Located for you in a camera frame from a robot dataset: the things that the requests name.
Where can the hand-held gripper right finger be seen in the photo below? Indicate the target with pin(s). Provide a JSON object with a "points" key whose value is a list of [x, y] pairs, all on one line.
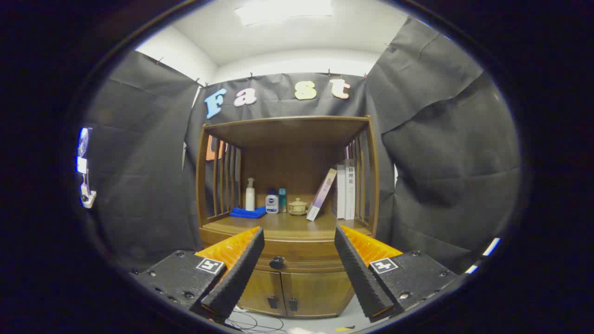
{"points": [[362, 273]]}

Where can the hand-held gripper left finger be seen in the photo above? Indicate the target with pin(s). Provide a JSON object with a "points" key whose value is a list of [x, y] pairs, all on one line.
{"points": [[236, 273]]}

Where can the wooden countertop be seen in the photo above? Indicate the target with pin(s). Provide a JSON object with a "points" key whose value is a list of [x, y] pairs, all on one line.
{"points": [[287, 225]]}

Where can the wooden cabinet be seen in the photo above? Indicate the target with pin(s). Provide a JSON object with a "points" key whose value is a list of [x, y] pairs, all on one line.
{"points": [[287, 132]]}

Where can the blue folded cloth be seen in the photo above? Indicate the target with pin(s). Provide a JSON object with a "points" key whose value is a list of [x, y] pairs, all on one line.
{"points": [[248, 213]]}

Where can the white pump bottle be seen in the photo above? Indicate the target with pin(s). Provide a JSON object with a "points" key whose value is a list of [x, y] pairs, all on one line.
{"points": [[250, 199]]}

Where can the dark patterned book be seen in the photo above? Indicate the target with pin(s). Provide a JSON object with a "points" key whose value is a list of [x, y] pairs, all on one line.
{"points": [[334, 202]]}

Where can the white lotion bottle blue cap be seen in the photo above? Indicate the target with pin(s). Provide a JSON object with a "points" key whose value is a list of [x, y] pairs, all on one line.
{"points": [[272, 204]]}

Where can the white book with black lettering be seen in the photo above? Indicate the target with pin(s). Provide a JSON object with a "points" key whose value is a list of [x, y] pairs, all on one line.
{"points": [[350, 195]]}

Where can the white floor object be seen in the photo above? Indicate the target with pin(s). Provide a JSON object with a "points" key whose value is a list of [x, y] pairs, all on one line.
{"points": [[301, 330]]}

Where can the teal slim bottle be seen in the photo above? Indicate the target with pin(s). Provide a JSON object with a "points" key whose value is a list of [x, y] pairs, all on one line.
{"points": [[282, 202]]}

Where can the pink purple book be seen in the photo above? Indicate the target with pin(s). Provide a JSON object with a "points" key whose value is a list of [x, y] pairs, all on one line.
{"points": [[321, 195]]}

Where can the beige lidded teacup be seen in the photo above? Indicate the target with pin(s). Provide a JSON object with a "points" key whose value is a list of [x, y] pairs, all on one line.
{"points": [[298, 207]]}

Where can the ceiling light panel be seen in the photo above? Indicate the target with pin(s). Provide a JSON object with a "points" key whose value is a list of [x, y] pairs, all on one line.
{"points": [[283, 10]]}

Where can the white wall device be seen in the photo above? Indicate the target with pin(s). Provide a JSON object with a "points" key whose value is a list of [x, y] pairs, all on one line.
{"points": [[86, 195]]}

